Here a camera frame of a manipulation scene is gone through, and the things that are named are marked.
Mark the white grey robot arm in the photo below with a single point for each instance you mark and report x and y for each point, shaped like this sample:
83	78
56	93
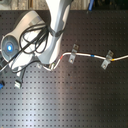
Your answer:
32	37

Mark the left metal cable clip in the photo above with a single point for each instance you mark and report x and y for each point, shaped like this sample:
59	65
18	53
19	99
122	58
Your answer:
73	53

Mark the metal cable clip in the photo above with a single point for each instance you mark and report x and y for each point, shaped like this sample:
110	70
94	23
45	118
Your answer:
107	60
73	53

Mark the right metal cable clip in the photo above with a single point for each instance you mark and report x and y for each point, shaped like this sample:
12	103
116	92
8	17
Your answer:
107	60

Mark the white cable connector plug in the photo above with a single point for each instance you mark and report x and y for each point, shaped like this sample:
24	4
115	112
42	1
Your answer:
18	84

